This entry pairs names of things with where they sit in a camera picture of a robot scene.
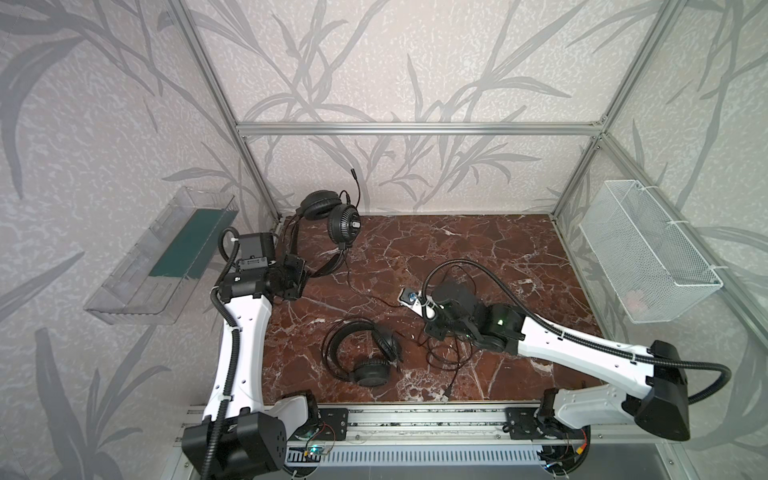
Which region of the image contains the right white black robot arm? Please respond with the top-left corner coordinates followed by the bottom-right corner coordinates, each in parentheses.
top-left (399, 282), bottom-right (690, 441)

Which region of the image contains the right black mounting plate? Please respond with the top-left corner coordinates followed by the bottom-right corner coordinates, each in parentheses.
top-left (503, 406), bottom-right (591, 442)

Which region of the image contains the black mounting plate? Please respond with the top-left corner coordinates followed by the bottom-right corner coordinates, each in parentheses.
top-left (291, 407), bottom-right (349, 442)
top-left (503, 406), bottom-right (591, 442)

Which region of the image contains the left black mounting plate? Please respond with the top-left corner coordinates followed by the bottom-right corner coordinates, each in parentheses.
top-left (291, 407), bottom-right (349, 442)

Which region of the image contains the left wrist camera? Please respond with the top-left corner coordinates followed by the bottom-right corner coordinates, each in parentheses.
top-left (236, 232), bottom-right (276, 271)

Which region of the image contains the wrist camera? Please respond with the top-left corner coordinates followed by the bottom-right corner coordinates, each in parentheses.
top-left (236, 232), bottom-right (276, 271)
top-left (398, 287), bottom-right (436, 321)

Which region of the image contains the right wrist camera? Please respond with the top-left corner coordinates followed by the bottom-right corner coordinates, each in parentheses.
top-left (398, 287), bottom-right (436, 321)

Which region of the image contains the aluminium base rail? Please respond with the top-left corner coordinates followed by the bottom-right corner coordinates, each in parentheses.
top-left (173, 403), bottom-right (682, 448)

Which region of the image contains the clear plastic wall bin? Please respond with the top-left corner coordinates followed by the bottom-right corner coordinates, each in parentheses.
top-left (84, 187), bottom-right (239, 326)

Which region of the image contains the aluminium frame crossbar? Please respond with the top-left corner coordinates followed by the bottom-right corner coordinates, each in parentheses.
top-left (236, 122), bottom-right (602, 137)

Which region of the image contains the white wire mesh basket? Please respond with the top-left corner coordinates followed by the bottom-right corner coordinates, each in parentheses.
top-left (579, 180), bottom-right (723, 324)

